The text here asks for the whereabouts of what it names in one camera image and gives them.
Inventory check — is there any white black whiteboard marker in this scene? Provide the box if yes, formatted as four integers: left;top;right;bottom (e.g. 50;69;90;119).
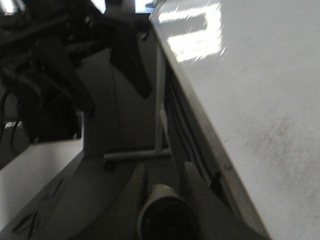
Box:
136;183;198;240

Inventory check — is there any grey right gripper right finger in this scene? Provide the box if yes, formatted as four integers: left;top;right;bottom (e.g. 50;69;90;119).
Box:
183;162;250;240

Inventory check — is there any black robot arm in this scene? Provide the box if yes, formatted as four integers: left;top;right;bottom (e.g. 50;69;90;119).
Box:
0;0;153;240

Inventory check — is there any white whiteboard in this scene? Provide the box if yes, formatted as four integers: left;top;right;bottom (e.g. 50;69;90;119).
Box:
150;0;320;240

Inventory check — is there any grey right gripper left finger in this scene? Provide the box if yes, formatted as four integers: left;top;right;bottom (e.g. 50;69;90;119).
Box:
72;163;148;240

